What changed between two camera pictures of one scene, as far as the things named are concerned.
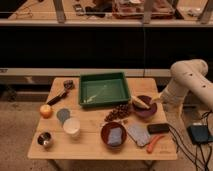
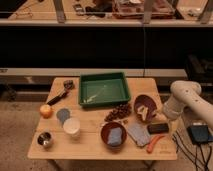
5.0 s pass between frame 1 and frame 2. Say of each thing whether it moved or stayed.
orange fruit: stayed
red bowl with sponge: stayed
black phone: stayed
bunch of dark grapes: stayed
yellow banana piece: moved
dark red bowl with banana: moved
